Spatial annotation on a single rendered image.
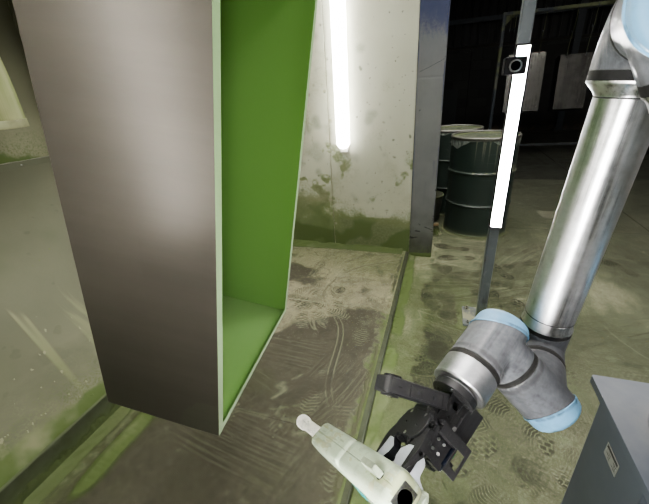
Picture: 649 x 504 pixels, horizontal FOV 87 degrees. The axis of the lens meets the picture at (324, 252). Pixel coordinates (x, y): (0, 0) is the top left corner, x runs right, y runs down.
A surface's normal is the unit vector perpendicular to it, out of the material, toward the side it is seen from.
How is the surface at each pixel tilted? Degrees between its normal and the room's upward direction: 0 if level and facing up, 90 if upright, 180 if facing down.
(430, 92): 90
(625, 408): 0
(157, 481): 0
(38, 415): 57
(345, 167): 90
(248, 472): 0
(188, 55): 91
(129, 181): 91
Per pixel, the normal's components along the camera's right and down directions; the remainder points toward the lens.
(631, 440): -0.07, -0.91
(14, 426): 0.76, -0.43
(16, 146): 0.95, 0.07
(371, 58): -0.31, 0.42
